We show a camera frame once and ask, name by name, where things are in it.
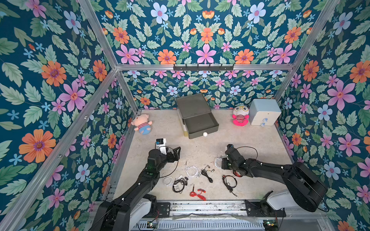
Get white earphones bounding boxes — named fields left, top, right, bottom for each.
left=162, top=175, right=183, bottom=186
left=214, top=157, right=223, bottom=169
left=185, top=165, right=200, bottom=178

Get grey top drawer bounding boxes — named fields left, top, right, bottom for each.
left=175, top=93, right=220, bottom=140

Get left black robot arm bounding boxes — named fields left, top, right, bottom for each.
left=89, top=146, right=181, bottom=231

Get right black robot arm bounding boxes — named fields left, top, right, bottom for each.
left=221, top=144, right=328, bottom=212

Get black earphones right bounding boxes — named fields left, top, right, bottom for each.
left=222, top=175, right=238, bottom=197

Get black earphones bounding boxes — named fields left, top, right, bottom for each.
left=201, top=165, right=214, bottom=183
left=222, top=175, right=238, bottom=197
left=172, top=177, right=188, bottom=193

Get black earphones center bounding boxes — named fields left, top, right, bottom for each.
left=201, top=165, right=214, bottom=183

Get black earphones left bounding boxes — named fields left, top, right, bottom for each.
left=172, top=177, right=188, bottom=193

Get red earphones front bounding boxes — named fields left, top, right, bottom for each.
left=189, top=185, right=207, bottom=201

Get white blue drawer cabinet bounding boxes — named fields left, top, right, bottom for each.
left=249, top=99, right=281, bottom=127

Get three-tier colored drawer cabinet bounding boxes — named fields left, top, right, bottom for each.
left=175, top=93, right=220, bottom=140

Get pink pig plush toy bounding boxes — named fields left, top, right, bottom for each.
left=131, top=114, right=153, bottom=135

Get pink white plush toy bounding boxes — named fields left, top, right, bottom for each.
left=232, top=105, right=249, bottom=127

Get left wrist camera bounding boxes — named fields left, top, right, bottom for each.
left=156, top=138, right=167, bottom=155

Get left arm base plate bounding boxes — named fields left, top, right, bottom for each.
left=144, top=202, right=171, bottom=219

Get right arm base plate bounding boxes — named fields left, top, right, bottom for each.
left=244, top=200, right=286, bottom=218

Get black wall hook rail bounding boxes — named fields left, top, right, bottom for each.
left=173, top=64, right=234, bottom=72

